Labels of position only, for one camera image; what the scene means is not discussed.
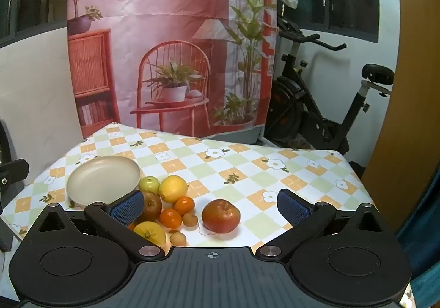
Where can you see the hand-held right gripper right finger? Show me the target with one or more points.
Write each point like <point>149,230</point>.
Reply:
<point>292,208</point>

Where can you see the printed backdrop cloth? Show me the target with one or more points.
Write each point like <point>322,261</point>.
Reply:
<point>172,1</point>

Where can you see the black exercise bike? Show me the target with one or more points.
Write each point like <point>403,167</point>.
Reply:
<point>309,115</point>

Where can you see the yellow grapefruit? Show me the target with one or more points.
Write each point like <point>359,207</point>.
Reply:
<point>151,230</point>

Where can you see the brown kiwi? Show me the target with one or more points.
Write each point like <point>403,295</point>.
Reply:
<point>189,219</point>

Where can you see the beige round plate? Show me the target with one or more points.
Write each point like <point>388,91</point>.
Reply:
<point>99,177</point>

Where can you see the dark teal cloth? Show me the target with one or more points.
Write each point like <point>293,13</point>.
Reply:
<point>422,242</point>

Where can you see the yellow lemon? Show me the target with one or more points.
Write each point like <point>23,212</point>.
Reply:
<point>173,188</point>

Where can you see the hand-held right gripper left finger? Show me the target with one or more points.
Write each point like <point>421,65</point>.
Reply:
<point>127,207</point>

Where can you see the green apple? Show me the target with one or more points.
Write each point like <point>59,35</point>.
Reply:
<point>149,184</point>

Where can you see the brown longan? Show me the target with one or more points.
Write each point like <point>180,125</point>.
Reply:
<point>178,238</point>

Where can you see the grey plastic box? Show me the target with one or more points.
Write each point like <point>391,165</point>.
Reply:
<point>237,134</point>

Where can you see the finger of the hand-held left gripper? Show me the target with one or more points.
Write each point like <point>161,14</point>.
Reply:
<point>13,172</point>

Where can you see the large red apple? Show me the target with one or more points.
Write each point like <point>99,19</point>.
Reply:
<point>220,217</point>

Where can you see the small dark red apple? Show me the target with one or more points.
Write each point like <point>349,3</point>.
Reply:
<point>153,206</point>

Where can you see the brown wooden panel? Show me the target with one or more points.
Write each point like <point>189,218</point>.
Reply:
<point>412,87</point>

